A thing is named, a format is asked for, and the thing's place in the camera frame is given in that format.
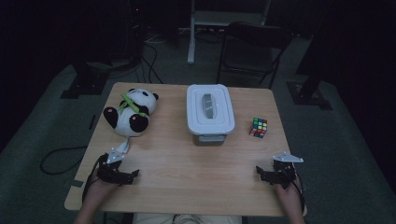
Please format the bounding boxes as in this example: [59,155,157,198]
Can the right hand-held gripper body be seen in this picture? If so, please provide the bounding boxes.
[268,151,304,189]

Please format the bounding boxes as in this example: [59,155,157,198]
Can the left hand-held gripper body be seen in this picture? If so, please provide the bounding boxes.
[96,148,127,187]

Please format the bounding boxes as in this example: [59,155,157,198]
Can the colourful puzzle cube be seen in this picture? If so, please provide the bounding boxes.
[248,117,269,139]

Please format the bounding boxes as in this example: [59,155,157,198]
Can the panda plush toy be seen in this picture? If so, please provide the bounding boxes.
[103,88,160,154]

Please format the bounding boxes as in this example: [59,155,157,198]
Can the clear plastic storage box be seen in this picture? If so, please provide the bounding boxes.
[191,131,227,147]

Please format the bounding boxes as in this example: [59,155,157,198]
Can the white storage box lid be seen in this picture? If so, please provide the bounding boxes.
[186,83,236,136]

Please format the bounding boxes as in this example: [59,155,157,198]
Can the person's left hand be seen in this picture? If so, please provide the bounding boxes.
[83,177,121,205]

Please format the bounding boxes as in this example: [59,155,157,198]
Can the person's right hand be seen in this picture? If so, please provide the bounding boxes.
[274,176,305,215]

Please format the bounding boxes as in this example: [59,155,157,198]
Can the person's beige trousers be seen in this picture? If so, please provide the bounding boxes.
[132,212,243,224]

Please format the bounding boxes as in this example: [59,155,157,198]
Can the black folding chair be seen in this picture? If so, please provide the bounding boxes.
[216,21,293,91]

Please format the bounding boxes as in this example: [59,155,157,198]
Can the dark equipment tower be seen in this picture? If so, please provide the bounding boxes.
[124,0,148,64]

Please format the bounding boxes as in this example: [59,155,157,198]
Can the left hand-held gripper black cable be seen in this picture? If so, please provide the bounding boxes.
[81,153,107,203]

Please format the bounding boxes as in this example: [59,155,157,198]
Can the hand-held gripper black cable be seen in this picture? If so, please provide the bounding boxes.
[291,174,306,217]
[81,153,107,203]

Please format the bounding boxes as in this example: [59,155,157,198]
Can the right hand-held gripper black cable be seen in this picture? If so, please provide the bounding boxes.
[291,174,306,217]

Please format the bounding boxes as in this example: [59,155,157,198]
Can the black floor cable loop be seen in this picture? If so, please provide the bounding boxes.
[39,144,90,175]

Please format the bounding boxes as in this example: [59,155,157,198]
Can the black stand with base plate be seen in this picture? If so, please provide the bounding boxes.
[286,31,334,111]
[60,60,110,101]

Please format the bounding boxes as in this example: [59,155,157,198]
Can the black cables behind table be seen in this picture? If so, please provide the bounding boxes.
[108,31,165,85]

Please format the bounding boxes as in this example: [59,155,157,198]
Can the white metal desk frame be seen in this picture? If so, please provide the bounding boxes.
[187,0,272,65]

